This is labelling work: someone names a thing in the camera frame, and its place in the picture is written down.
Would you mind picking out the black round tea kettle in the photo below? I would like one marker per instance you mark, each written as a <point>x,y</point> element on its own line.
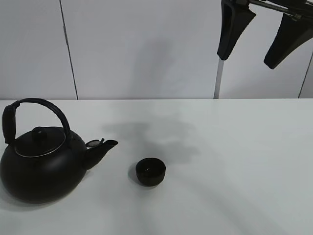
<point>46,163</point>

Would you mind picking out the silver vertical metal post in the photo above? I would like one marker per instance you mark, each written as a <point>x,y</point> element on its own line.
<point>218,78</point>

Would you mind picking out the small black teacup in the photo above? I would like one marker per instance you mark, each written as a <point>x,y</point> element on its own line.
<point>150,172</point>

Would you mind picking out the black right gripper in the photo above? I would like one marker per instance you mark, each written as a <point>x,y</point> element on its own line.
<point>295,28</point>

